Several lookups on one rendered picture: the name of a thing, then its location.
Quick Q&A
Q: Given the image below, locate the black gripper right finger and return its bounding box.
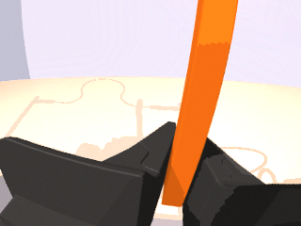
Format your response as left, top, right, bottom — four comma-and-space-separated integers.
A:
182, 138, 301, 226

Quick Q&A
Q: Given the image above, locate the grey wire stand with two posts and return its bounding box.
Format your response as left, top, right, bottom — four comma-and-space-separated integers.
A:
0, 177, 183, 226

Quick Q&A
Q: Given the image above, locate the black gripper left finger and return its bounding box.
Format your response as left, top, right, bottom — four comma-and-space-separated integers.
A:
0, 121, 176, 226

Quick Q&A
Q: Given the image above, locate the orange handle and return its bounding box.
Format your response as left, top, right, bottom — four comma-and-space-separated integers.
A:
162, 0, 238, 207

